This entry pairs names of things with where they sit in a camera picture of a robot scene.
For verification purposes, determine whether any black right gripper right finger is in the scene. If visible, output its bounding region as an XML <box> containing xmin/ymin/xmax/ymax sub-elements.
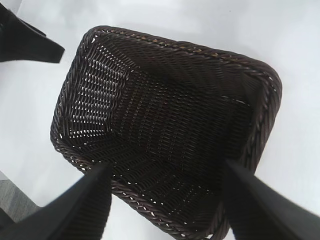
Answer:
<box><xmin>223</xmin><ymin>157</ymin><xmax>320</xmax><ymax>240</ymax></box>

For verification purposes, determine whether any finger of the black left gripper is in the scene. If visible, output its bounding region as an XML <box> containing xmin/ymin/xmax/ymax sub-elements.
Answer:
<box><xmin>0</xmin><ymin>4</ymin><xmax>66</xmax><ymax>64</ymax></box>

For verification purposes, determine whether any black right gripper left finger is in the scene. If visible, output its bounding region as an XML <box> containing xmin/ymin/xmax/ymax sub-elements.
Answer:
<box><xmin>0</xmin><ymin>161</ymin><xmax>113</xmax><ymax>240</ymax></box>

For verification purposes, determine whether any dark brown woven basket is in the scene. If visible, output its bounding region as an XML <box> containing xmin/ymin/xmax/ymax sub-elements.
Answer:
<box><xmin>49</xmin><ymin>24</ymin><xmax>283</xmax><ymax>240</ymax></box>

